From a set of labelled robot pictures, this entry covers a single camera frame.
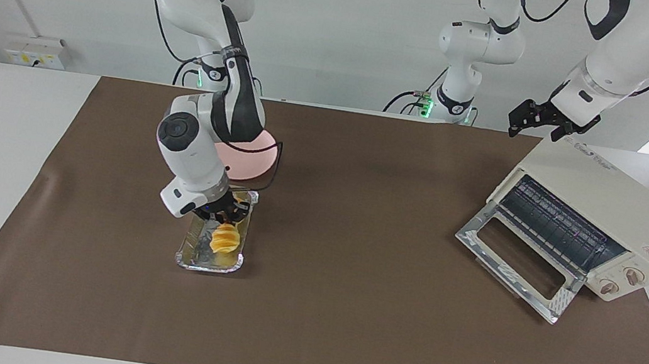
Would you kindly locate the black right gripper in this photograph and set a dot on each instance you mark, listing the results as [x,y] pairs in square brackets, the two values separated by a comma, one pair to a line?
[222,206]

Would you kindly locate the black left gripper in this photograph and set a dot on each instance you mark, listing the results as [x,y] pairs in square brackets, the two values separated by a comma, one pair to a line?
[568,120]

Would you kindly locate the striped yellow bread roll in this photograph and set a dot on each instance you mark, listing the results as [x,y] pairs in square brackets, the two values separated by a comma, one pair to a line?
[225,239]

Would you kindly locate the aluminium foil tray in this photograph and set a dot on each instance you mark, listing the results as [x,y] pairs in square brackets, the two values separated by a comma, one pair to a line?
[193,256]

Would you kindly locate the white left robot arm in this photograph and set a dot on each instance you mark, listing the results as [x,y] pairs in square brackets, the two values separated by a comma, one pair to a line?
[635,48]

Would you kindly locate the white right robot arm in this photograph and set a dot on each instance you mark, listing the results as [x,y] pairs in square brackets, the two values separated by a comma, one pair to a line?
[196,145]

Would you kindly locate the metal oven rack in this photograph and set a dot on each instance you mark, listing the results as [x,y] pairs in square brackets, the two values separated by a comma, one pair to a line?
[553,224]

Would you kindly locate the cream toaster oven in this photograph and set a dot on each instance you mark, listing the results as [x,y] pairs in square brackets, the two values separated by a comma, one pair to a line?
[620,198]

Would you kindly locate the glass oven door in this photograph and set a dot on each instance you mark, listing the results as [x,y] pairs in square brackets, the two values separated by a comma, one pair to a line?
[562,298]

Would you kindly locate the round oven knob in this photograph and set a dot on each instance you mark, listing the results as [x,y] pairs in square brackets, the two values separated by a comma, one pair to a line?
[609,287]
[634,276]

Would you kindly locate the pink round plate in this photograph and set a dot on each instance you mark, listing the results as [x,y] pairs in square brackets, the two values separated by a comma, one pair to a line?
[251,162]

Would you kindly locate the brown table mat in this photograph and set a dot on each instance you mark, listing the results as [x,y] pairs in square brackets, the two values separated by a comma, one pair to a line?
[348,287]

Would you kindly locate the white wall socket box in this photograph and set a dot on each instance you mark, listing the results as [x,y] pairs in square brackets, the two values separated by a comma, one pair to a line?
[37,54]

